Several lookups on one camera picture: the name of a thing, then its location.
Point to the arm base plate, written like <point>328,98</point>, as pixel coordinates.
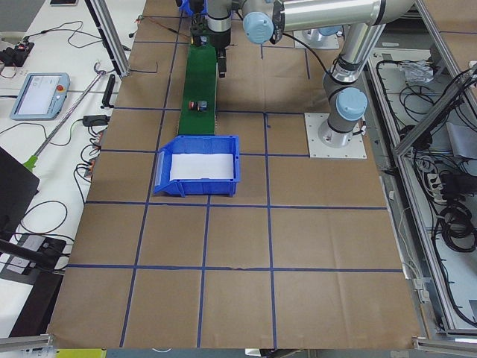
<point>323,142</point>

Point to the green conveyor belt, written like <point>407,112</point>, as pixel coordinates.
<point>200,84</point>

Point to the blue right bin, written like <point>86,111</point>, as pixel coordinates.
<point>192,7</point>

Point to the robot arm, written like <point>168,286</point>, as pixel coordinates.
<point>270,20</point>

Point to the white foam pad left bin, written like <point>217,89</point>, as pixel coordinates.
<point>202,166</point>

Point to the blue left bin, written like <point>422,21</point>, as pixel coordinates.
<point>194,144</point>

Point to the teach pendant tablet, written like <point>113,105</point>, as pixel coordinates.
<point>41,96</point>

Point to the red push button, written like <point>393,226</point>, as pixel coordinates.
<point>199,106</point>

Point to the blue bin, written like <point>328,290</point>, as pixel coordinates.
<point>192,7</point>
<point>194,144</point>

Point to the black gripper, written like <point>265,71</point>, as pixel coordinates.
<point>222,40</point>

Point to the black power adapter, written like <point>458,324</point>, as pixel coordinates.
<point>95,120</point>

